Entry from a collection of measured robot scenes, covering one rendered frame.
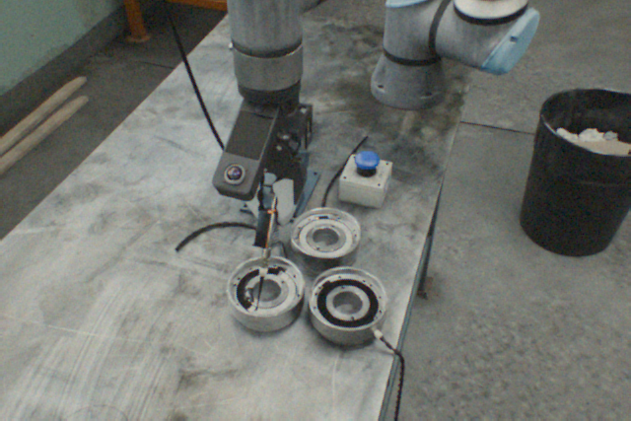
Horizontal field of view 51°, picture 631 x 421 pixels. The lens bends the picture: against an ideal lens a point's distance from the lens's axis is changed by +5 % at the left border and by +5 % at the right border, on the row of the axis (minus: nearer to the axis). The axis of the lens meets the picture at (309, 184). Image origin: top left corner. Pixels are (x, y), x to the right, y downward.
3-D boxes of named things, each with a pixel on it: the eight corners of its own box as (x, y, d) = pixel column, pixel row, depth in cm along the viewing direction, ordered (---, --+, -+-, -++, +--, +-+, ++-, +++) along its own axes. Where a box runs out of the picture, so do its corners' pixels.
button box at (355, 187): (381, 209, 102) (383, 186, 99) (338, 200, 104) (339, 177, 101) (391, 178, 108) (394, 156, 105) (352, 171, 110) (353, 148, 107)
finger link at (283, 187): (314, 204, 85) (307, 150, 80) (300, 234, 81) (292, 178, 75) (292, 201, 86) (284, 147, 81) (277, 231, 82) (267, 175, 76)
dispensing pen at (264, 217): (241, 310, 82) (262, 182, 80) (251, 301, 86) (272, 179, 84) (256, 314, 81) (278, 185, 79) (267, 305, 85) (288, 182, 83)
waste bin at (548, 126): (624, 278, 197) (680, 166, 169) (504, 249, 206) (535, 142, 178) (621, 204, 222) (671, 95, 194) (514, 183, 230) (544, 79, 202)
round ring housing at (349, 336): (292, 313, 87) (292, 293, 84) (347, 274, 92) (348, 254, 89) (345, 365, 81) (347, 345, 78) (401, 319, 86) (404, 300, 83)
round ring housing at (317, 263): (365, 275, 92) (366, 255, 89) (292, 279, 91) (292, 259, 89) (355, 224, 100) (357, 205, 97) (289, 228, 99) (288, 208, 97)
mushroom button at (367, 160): (374, 190, 102) (376, 166, 99) (350, 184, 103) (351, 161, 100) (380, 175, 105) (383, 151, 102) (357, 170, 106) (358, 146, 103)
